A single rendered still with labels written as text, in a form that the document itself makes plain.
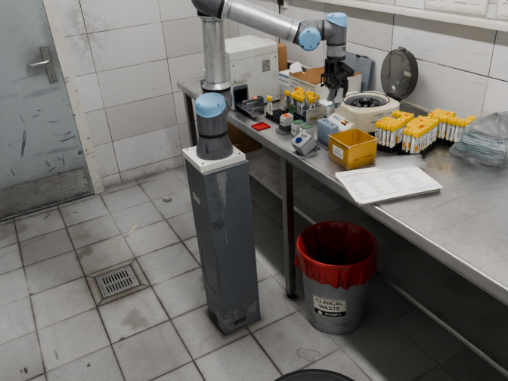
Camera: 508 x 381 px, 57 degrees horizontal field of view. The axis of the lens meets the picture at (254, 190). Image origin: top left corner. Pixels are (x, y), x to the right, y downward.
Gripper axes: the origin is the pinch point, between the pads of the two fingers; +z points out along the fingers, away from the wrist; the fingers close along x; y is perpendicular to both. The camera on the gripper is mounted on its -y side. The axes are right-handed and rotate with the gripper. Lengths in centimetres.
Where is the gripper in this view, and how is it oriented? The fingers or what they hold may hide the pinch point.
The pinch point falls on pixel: (337, 104)
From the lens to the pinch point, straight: 197.7
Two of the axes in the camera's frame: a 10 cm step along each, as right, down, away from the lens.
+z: 0.6, 8.8, 4.7
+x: 7.6, 2.7, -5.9
